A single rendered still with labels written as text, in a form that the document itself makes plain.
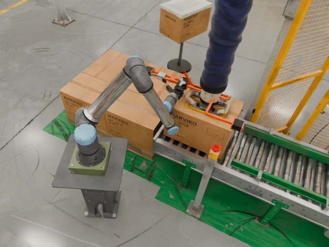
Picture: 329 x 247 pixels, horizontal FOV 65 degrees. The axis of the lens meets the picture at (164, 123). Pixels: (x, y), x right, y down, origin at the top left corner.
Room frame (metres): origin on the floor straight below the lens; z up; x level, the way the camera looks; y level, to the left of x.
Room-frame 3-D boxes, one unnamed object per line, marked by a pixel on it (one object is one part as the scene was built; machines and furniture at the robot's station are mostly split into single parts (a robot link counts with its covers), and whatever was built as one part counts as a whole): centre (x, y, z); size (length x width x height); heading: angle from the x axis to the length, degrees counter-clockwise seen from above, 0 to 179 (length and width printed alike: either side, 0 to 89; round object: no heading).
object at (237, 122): (1.36, -0.55, 1.08); 0.09 x 0.08 x 0.05; 158
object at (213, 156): (1.16, -0.39, 0.50); 0.07 x 0.07 x 1.00; 68
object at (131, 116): (2.38, 0.46, 0.34); 1.20 x 1.00 x 0.40; 68
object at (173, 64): (3.56, -0.16, 0.31); 0.40 x 0.40 x 0.62
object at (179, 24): (3.56, -0.16, 0.82); 0.60 x 0.40 x 0.40; 137
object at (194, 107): (1.62, -0.34, 0.97); 0.34 x 0.10 x 0.05; 68
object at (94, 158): (1.14, 0.55, 0.88); 0.19 x 0.19 x 0.10
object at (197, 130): (1.70, -0.35, 0.75); 0.60 x 0.40 x 0.40; 67
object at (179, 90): (1.67, -0.09, 1.08); 0.12 x 0.09 x 0.08; 157
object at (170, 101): (1.52, -0.02, 1.07); 0.12 x 0.09 x 0.10; 157
